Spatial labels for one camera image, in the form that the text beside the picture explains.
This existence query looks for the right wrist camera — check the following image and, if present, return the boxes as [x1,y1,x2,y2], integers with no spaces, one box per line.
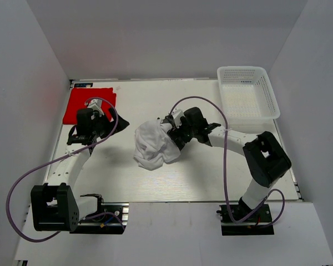
[168,108,184,128]

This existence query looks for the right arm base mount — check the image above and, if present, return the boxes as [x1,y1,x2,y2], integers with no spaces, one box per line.
[216,199,275,237]

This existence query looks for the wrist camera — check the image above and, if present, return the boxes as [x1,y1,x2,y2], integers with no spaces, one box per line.
[85,98,104,116]
[168,108,184,128]

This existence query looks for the white t shirt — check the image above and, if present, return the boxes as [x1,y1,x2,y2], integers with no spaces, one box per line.
[134,119,181,171]

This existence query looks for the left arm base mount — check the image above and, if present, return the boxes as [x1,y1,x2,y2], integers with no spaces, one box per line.
[71,194,129,235]

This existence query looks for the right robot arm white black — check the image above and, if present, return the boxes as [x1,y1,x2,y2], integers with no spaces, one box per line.
[162,108,291,224]

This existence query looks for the folded red t shirt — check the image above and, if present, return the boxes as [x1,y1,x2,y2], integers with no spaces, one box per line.
[62,88,117,125]

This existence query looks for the white plastic basket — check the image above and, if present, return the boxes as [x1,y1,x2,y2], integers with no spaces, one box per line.
[217,66,280,124]

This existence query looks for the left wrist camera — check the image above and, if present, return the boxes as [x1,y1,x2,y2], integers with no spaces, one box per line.
[85,98,104,116]

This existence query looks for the blue label sticker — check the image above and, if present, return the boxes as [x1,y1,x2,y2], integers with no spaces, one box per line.
[74,83,93,88]

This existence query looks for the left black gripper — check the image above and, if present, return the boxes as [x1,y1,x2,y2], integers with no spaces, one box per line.
[92,108,130,139]

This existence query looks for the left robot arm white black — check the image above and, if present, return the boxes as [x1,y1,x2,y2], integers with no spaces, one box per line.
[31,108,129,232]

